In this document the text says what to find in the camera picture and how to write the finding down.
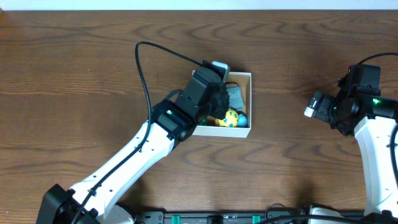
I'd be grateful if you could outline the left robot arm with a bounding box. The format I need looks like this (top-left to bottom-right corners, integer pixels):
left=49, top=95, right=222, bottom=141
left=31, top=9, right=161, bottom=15
left=36, top=62, right=229, bottom=223

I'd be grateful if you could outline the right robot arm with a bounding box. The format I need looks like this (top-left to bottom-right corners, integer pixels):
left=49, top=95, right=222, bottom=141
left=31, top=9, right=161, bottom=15
left=304, top=63, right=397, bottom=223

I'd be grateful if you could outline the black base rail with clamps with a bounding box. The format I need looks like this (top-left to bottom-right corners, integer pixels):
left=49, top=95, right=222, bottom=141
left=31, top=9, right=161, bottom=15
left=124, top=202, right=371, bottom=224

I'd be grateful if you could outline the yellow and grey toy truck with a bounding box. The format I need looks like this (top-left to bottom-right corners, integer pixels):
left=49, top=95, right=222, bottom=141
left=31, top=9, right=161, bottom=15
left=226, top=83, right=244, bottom=111

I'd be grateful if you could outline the yellow ball with blue letters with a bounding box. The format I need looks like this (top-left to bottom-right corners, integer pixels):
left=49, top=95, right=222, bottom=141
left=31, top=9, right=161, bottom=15
left=215, top=108, right=239, bottom=128

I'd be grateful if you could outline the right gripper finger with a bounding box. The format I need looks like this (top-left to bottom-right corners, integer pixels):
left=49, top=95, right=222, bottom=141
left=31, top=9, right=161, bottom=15
left=309, top=91, right=323, bottom=108
left=303, top=106, right=317, bottom=118

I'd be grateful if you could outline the white cardboard box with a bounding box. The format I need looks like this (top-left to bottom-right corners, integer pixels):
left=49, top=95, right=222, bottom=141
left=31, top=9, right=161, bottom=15
left=193, top=72, right=252, bottom=138

